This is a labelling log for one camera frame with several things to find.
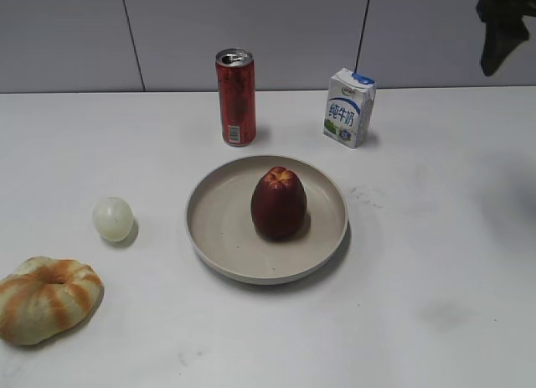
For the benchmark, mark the dark red apple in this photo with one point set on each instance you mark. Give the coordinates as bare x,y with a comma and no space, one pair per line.
279,204

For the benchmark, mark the striped round bread bun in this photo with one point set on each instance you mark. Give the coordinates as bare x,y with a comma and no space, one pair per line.
46,296

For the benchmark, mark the white peeled egg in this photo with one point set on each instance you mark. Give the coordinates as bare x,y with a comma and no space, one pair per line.
113,219

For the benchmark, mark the red soda can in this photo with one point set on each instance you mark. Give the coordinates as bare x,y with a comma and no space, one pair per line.
235,69

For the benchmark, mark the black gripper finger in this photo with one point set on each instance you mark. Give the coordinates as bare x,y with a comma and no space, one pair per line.
505,30

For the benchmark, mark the beige round plate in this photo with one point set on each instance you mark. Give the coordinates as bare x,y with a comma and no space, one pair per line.
222,233

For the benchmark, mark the white blue milk carton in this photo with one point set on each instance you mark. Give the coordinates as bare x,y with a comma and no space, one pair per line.
350,102

